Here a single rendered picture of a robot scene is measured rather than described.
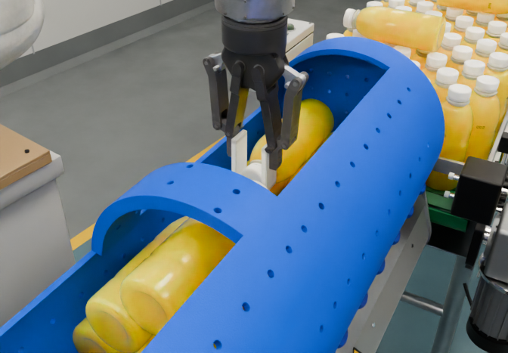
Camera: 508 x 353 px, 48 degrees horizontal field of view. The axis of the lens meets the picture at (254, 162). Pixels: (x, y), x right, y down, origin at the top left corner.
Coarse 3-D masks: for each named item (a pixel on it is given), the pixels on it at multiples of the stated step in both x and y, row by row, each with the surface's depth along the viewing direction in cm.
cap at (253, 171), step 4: (252, 164) 76; (256, 164) 76; (260, 164) 76; (248, 168) 75; (252, 168) 75; (256, 168) 75; (260, 168) 75; (244, 172) 76; (248, 172) 76; (252, 172) 75; (256, 172) 75; (260, 172) 75; (248, 176) 76; (252, 176) 76; (256, 176) 75; (260, 176) 75; (252, 180) 76; (256, 180) 76; (260, 180) 75
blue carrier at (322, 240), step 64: (320, 64) 90; (384, 64) 79; (256, 128) 92; (384, 128) 70; (128, 192) 57; (192, 192) 52; (256, 192) 54; (320, 192) 57; (384, 192) 65; (128, 256) 69; (256, 256) 49; (320, 256) 53; (384, 256) 67; (64, 320) 61; (192, 320) 42; (256, 320) 45; (320, 320) 51
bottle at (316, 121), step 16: (304, 112) 85; (320, 112) 86; (304, 128) 82; (320, 128) 85; (256, 144) 79; (304, 144) 81; (320, 144) 87; (256, 160) 77; (288, 160) 78; (304, 160) 81; (288, 176) 79
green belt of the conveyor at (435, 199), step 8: (432, 192) 108; (440, 192) 108; (432, 200) 107; (440, 200) 107; (448, 200) 106; (432, 208) 107; (440, 208) 106; (448, 208) 106; (432, 216) 107; (440, 216) 107; (448, 216) 106; (456, 216) 105; (448, 224) 107; (456, 224) 106; (464, 224) 105
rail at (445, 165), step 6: (438, 162) 104; (444, 162) 103; (450, 162) 103; (456, 162) 103; (438, 168) 105; (444, 168) 104; (450, 168) 104; (456, 168) 103; (462, 168) 102; (456, 174) 103
